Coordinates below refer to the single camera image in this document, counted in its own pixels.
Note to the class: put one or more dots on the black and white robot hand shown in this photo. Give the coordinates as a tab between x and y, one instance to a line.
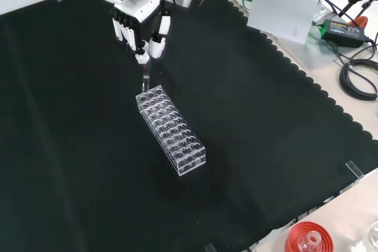
141	13

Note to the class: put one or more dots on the clear glass test tube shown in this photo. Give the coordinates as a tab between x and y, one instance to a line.
145	75

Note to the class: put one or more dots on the clear plastic test tube rack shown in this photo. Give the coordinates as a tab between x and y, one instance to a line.
171	132

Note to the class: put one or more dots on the black bench cloth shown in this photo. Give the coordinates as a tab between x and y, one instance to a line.
147	116

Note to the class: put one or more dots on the pale board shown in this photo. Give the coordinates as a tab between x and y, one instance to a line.
280	13

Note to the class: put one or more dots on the black power adapter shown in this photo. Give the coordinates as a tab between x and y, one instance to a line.
344	33

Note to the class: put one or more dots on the red ribbed funnel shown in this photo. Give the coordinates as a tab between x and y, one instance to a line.
308	237

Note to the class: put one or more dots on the metal base plate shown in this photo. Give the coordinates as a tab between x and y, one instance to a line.
298	42

